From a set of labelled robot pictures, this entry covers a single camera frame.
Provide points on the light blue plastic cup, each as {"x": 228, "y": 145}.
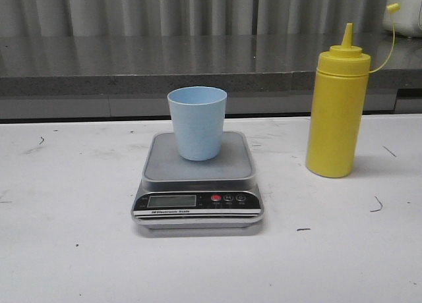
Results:
{"x": 197, "y": 115}

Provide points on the yellow squeeze bottle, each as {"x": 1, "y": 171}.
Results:
{"x": 341, "y": 80}

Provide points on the silver electronic kitchen scale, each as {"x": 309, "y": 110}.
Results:
{"x": 217, "y": 197}

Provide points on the grey stone countertop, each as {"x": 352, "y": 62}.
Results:
{"x": 146, "y": 66}

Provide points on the white kitchen appliance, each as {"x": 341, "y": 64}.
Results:
{"x": 407, "y": 20}

